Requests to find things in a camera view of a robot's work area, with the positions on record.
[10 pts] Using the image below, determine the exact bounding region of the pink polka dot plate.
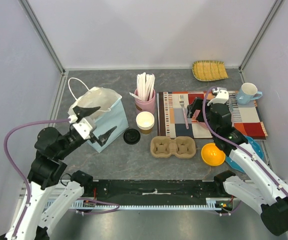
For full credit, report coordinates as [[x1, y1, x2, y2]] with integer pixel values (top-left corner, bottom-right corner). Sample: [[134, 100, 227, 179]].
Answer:
[[193, 110, 207, 129]]

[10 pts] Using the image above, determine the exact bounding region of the brown paper cup stack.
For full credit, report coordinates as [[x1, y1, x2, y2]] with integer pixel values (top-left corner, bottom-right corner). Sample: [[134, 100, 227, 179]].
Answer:
[[136, 111, 155, 135]]

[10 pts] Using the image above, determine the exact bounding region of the slotted grey cable duct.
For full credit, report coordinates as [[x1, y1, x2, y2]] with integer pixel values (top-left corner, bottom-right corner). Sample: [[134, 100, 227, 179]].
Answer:
[[70, 198, 233, 211]]

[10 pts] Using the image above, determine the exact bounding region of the orange plastic bowl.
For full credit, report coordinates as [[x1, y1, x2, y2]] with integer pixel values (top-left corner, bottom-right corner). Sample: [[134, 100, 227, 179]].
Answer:
[[201, 143, 226, 167]]

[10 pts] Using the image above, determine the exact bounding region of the blue polka dot plate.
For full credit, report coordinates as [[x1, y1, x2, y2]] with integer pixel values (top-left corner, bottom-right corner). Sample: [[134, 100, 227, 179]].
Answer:
[[225, 136, 264, 173]]

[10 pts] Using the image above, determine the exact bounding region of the black cup lid stack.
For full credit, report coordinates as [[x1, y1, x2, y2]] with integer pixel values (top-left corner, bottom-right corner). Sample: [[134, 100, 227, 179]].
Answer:
[[123, 128, 141, 145]]

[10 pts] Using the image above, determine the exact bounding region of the pink tin straw holder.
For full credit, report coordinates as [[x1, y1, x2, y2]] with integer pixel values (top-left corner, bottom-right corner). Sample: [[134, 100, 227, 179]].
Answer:
[[135, 90, 156, 114]]

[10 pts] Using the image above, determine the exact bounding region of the pink handled fork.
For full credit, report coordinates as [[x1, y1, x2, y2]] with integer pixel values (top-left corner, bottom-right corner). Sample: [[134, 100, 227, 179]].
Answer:
[[179, 94, 189, 130]]

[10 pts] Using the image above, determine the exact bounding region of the light blue paper bag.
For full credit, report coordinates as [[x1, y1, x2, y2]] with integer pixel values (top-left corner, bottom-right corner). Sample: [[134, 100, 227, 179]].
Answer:
[[68, 78, 129, 153]]

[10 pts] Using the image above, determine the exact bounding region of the yellow woven bamboo tray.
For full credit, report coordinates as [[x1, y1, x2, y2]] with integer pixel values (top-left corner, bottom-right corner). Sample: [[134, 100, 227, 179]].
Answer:
[[192, 60, 228, 82]]

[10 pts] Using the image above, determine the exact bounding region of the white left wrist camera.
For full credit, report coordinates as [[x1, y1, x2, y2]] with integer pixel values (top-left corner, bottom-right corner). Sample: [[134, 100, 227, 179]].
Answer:
[[68, 114, 96, 140]]

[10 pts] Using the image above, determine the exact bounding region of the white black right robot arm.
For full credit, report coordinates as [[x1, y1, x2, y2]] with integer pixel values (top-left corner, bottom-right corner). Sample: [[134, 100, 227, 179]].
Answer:
[[187, 97, 288, 236]]

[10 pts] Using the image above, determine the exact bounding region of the white wrapped straws bundle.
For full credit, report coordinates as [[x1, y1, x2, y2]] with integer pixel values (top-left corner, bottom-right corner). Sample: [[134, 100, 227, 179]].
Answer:
[[136, 72, 155, 102]]

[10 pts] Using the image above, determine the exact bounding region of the pink handled knife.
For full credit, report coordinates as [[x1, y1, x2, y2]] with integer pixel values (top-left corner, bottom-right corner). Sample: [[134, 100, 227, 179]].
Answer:
[[228, 97, 233, 113]]

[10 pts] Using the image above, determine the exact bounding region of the brown cardboard cup carrier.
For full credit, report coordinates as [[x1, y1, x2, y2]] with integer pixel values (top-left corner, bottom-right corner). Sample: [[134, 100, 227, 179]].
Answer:
[[150, 136, 196, 159]]

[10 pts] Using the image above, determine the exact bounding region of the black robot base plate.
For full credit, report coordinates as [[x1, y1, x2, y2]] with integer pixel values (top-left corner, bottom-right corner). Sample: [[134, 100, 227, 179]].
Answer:
[[82, 179, 231, 205]]

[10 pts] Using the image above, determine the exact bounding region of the colourful patchwork placemat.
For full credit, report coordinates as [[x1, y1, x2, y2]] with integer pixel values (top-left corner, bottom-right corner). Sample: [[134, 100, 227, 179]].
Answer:
[[156, 91, 267, 140]]

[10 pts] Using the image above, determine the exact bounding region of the light blue mug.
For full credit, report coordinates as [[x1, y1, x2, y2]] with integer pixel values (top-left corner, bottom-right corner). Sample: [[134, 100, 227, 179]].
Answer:
[[236, 82, 262, 105]]

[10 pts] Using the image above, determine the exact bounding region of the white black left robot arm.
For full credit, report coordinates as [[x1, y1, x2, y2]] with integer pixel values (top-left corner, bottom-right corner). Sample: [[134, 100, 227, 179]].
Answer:
[[0, 106, 116, 240]]

